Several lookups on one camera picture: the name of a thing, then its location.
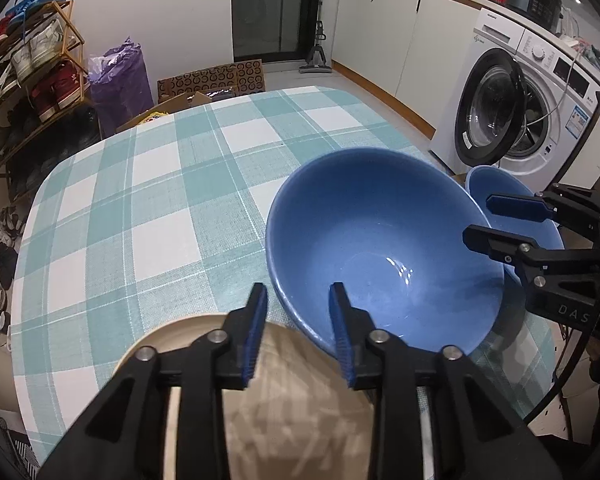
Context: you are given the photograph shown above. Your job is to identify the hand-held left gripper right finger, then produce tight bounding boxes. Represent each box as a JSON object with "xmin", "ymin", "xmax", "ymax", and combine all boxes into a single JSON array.
[{"xmin": 328, "ymin": 282, "xmax": 563, "ymax": 480}]

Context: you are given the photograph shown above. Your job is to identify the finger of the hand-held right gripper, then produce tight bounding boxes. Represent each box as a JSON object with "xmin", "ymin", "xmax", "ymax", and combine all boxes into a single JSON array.
[
  {"xmin": 462, "ymin": 225, "xmax": 600, "ymax": 281},
  {"xmin": 486, "ymin": 185, "xmax": 600, "ymax": 241}
]

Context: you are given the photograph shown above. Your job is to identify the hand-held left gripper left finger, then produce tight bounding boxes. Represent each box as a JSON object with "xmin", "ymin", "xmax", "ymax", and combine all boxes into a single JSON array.
[{"xmin": 37, "ymin": 282, "xmax": 269, "ymax": 480}]

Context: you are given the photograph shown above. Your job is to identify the large light blue bowl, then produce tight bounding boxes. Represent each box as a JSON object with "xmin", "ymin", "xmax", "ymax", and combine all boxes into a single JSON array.
[{"xmin": 464, "ymin": 165, "xmax": 566, "ymax": 311}]

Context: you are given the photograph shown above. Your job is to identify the beige plate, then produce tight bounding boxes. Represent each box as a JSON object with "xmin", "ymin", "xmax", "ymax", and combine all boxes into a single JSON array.
[{"xmin": 112, "ymin": 312, "xmax": 381, "ymax": 480}]

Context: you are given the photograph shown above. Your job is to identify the dark blue bowl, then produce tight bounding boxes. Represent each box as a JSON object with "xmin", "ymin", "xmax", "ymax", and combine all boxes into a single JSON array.
[{"xmin": 265, "ymin": 147, "xmax": 506, "ymax": 356}]

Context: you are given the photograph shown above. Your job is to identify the teal checked tablecloth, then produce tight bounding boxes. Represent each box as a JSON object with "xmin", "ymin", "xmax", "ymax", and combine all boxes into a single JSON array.
[{"xmin": 10, "ymin": 86, "xmax": 561, "ymax": 468}]

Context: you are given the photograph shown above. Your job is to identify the pile of cloths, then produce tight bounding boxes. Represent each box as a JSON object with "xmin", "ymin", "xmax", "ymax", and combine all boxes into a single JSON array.
[{"xmin": 575, "ymin": 35, "xmax": 600, "ymax": 81}]

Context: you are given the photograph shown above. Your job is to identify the white washing machine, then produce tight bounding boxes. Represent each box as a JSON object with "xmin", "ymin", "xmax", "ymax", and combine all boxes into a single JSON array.
[{"xmin": 428, "ymin": 21, "xmax": 600, "ymax": 191}]

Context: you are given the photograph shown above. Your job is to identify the white base cabinets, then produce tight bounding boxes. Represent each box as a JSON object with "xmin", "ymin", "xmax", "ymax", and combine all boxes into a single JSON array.
[{"xmin": 330, "ymin": 0, "xmax": 486, "ymax": 138}]

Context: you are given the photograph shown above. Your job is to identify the open brown cardboard box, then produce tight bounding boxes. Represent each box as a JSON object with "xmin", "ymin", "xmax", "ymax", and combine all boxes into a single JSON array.
[{"xmin": 115, "ymin": 91, "xmax": 213, "ymax": 133}]

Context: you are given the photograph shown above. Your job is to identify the upright vacuum cleaner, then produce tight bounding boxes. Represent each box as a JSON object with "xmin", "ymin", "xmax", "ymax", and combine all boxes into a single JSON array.
[{"xmin": 300, "ymin": 2, "xmax": 333, "ymax": 76}]

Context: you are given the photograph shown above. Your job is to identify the scattered pile of shoes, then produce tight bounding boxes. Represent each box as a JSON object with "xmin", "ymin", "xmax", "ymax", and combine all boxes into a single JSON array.
[{"xmin": 0, "ymin": 205, "xmax": 31, "ymax": 351}]

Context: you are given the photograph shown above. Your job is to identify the purple trash bag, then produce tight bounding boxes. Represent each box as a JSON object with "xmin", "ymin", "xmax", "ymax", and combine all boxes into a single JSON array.
[{"xmin": 87, "ymin": 37, "xmax": 155, "ymax": 136}]

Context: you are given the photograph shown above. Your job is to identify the black framed glass door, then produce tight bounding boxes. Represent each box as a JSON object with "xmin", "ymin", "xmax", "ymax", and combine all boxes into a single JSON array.
[{"xmin": 231, "ymin": 0, "xmax": 326, "ymax": 63}]

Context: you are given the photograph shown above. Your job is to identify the wooden shoe rack with shoes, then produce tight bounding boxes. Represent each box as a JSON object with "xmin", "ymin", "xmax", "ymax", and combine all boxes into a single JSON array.
[{"xmin": 0, "ymin": 0, "xmax": 98, "ymax": 176}]

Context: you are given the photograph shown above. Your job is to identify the ring-printed cardboard box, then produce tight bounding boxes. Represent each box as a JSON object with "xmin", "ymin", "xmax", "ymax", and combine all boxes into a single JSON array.
[{"xmin": 157, "ymin": 59, "xmax": 266, "ymax": 103}]

